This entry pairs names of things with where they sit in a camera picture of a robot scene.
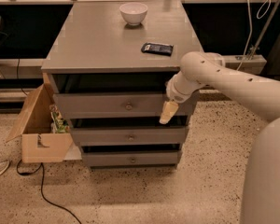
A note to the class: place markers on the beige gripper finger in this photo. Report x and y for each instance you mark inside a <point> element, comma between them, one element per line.
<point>168,111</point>

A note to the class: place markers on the dark blue snack packet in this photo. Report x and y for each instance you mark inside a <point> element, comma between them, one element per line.
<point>157,48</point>

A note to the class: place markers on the grey drawer cabinet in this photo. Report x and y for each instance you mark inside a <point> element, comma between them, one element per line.
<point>97,52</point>

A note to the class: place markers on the grey top drawer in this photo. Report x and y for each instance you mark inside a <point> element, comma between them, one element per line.
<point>110,105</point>

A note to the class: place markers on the open cardboard box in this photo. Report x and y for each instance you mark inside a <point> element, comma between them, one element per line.
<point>33,126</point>

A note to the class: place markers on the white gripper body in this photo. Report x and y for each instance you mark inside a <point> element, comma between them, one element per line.
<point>174,93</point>

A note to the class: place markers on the grey bottom drawer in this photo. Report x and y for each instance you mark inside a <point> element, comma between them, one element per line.
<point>131,158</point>

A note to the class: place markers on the grey middle drawer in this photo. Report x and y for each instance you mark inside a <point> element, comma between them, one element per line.
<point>129,136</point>

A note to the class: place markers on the green packet in box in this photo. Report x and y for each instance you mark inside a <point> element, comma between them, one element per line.
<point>59,124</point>

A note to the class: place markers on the metal diagonal pole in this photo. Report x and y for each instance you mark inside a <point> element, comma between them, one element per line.
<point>263,31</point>

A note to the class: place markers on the grey drawer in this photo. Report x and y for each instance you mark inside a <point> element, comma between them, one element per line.
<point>131,158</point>
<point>129,136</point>
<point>110,105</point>

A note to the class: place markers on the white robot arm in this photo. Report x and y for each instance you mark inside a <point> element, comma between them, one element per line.
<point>261,194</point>

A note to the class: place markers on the white ceramic bowl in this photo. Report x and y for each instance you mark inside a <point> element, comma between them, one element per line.
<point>133,13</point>

